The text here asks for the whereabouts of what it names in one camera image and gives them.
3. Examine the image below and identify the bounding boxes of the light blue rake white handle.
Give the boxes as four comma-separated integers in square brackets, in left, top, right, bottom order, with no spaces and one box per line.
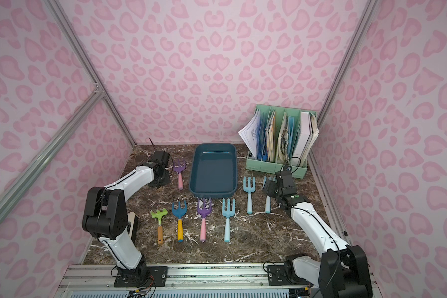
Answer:
[263,176,271,214]

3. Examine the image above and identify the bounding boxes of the purple rake pink handle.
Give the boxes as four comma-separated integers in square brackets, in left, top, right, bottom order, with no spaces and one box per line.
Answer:
[197,198,212,242]
[173,159,186,191]

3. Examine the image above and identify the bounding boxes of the light blue rake teal handle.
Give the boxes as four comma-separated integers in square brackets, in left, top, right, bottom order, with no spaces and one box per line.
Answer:
[243,176,256,214]

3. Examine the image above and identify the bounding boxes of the blue rake yellow handle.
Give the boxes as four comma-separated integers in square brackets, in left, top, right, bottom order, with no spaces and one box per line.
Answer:
[172,200,187,243]

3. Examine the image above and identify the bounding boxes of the lime rake wooden handle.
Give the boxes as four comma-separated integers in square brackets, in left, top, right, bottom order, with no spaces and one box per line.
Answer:
[150,208,168,245]

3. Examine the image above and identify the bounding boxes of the light blue rake mint-tip handle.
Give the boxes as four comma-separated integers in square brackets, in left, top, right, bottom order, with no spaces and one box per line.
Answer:
[222,199,236,243]

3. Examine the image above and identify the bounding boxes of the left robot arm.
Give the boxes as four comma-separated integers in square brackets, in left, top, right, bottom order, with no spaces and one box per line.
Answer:
[82,151,171,279]

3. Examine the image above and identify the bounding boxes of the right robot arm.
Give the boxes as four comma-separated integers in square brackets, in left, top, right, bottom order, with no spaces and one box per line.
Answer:
[263,166,373,298]

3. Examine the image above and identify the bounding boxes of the teal plastic storage box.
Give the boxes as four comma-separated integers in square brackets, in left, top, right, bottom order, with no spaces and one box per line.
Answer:
[189,143,238,199]

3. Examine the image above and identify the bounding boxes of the blue plastic folder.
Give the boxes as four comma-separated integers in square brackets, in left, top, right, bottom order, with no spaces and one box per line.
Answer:
[257,111,268,161]

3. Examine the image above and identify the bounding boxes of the green desktop file organizer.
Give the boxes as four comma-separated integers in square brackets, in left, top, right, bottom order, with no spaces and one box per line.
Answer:
[246,104,317,179]

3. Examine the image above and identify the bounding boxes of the white binder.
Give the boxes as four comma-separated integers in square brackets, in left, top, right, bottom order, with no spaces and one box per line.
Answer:
[291,111,312,166]

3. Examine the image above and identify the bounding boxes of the cream and orange folders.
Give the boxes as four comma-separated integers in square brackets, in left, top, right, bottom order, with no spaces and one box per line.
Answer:
[266,109,276,163]

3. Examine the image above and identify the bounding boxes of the white printed paper stack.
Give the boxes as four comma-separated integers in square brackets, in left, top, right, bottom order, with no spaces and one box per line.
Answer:
[238,109,261,159]

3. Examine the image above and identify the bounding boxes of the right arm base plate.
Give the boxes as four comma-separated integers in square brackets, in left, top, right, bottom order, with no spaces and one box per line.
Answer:
[263,263,296,286]

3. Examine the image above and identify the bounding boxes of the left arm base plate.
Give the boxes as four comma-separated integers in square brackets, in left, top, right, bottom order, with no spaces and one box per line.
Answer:
[114,266,168,288]

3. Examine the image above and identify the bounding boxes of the aluminium rail front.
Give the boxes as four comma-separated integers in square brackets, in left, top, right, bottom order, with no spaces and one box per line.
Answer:
[53,262,377,298]

